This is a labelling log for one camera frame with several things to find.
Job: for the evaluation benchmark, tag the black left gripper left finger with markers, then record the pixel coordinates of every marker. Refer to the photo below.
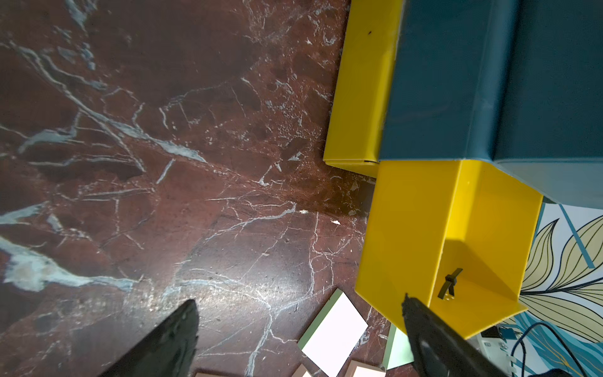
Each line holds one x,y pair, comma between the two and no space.
168,350

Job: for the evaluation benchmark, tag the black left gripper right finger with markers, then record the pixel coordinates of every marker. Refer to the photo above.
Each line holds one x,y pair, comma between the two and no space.
437,349

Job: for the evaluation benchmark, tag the green sticky note pad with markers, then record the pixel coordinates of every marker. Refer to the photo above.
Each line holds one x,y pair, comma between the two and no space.
333,334
398,349

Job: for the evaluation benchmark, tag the yellow drawer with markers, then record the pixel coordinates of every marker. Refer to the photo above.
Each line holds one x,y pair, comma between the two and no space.
429,218
363,85

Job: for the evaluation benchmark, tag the teal top drawer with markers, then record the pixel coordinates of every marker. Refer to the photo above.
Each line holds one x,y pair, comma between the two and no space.
556,179

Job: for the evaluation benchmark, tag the pink sticky note pad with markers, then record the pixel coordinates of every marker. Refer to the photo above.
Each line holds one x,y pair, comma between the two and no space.
301,371
202,374
359,369

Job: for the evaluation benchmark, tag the yellow bottom drawer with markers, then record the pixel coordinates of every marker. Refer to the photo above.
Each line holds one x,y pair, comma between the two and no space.
363,85

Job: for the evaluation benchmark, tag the teal drawer cabinet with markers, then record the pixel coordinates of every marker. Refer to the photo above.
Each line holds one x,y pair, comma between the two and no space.
497,80

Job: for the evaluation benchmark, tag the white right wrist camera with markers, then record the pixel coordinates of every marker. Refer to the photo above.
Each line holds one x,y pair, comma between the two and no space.
497,352

